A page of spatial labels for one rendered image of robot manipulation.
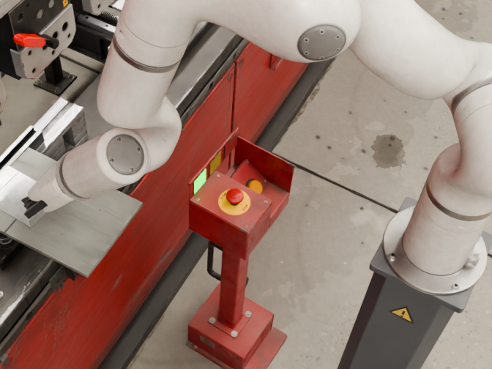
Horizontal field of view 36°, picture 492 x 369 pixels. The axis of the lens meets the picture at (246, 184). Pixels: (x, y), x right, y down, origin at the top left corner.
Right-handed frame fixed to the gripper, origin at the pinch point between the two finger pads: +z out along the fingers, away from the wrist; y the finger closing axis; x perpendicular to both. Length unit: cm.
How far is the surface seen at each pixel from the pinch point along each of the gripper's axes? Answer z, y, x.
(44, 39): -12.4, -14.0, -19.3
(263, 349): 62, -40, 91
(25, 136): 14.6, -11.5, -7.9
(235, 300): 45, -36, 65
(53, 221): 3.3, 1.2, 5.5
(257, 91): 45, -89, 31
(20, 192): 9.0, -0.4, -1.7
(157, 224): 42, -33, 33
